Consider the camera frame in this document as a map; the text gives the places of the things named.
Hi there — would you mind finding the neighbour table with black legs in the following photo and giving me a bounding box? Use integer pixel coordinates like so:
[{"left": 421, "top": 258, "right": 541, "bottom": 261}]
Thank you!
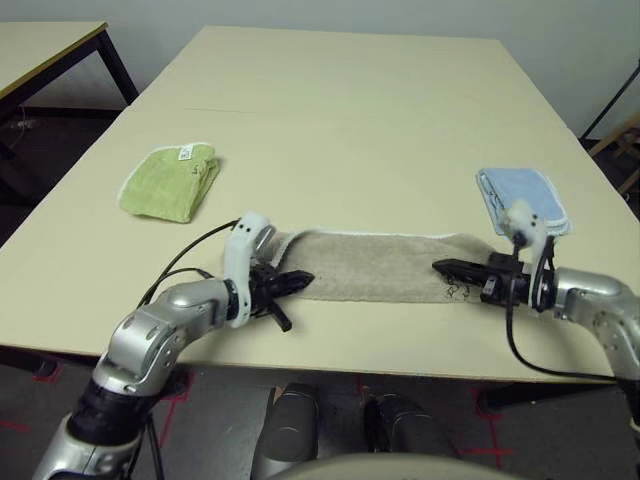
[{"left": 0, "top": 20, "right": 140, "bottom": 201}]

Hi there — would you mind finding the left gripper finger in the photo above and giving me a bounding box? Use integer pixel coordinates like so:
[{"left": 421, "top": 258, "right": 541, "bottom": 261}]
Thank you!
[
  {"left": 273, "top": 277, "right": 316, "bottom": 298},
  {"left": 271, "top": 269, "right": 317, "bottom": 284}
]

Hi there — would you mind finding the white cable bundle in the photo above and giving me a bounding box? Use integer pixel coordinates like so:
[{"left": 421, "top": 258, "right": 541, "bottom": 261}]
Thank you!
[{"left": 9, "top": 104, "right": 41, "bottom": 146}]

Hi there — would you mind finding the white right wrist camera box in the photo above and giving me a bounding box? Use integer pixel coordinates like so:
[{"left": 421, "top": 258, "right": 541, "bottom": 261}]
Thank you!
[{"left": 502, "top": 198, "right": 556, "bottom": 314}]

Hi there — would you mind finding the black stand pole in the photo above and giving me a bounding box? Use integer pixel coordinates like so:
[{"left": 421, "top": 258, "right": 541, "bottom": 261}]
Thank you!
[{"left": 579, "top": 64, "right": 640, "bottom": 141}]

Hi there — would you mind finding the grey robot torso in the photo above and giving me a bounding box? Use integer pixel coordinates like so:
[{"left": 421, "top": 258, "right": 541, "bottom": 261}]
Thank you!
[{"left": 267, "top": 452, "right": 516, "bottom": 480}]

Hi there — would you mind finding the robot leg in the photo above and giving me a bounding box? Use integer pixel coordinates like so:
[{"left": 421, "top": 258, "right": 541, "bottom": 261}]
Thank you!
[
  {"left": 362, "top": 392, "right": 461, "bottom": 459},
  {"left": 252, "top": 382, "right": 321, "bottom": 480}
]

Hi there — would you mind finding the blue folded towel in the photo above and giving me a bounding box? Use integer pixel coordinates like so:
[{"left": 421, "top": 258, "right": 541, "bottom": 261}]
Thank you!
[{"left": 474, "top": 166, "right": 574, "bottom": 237}]

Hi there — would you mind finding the beige towel with white trim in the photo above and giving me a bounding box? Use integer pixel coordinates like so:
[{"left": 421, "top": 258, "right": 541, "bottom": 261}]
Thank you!
[{"left": 267, "top": 228, "right": 496, "bottom": 305}]

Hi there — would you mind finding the robot right leg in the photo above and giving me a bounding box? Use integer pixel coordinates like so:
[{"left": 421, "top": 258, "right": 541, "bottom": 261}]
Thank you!
[{"left": 362, "top": 392, "right": 461, "bottom": 459}]

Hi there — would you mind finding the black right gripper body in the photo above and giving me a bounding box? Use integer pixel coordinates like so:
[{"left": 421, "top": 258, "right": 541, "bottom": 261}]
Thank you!
[{"left": 480, "top": 252, "right": 532, "bottom": 307}]

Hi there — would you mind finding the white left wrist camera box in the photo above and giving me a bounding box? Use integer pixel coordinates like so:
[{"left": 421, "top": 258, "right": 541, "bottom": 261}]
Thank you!
[{"left": 222, "top": 212, "right": 276, "bottom": 329}]

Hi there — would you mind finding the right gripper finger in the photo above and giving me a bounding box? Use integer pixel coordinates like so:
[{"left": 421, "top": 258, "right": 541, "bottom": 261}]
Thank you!
[
  {"left": 441, "top": 272, "right": 488, "bottom": 289},
  {"left": 431, "top": 258, "right": 489, "bottom": 276}
]

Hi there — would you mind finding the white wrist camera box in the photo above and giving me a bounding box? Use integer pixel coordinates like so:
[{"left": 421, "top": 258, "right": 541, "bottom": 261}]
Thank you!
[
  {"left": 502, "top": 198, "right": 556, "bottom": 314},
  {"left": 222, "top": 212, "right": 276, "bottom": 329}
]

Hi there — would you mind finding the wooden stool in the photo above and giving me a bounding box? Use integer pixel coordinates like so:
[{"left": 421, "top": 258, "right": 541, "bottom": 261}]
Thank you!
[{"left": 589, "top": 112, "right": 640, "bottom": 196}]

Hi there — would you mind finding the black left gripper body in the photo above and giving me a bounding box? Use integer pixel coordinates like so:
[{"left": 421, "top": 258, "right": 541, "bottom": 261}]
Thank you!
[{"left": 247, "top": 267, "right": 296, "bottom": 334}]

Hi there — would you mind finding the green folded towel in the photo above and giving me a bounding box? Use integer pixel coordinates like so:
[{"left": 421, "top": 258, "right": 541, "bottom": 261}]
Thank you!
[{"left": 117, "top": 142, "right": 224, "bottom": 224}]

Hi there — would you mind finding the robot left leg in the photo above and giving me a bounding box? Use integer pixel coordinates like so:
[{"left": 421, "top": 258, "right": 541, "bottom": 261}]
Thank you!
[{"left": 252, "top": 382, "right": 321, "bottom": 480}]

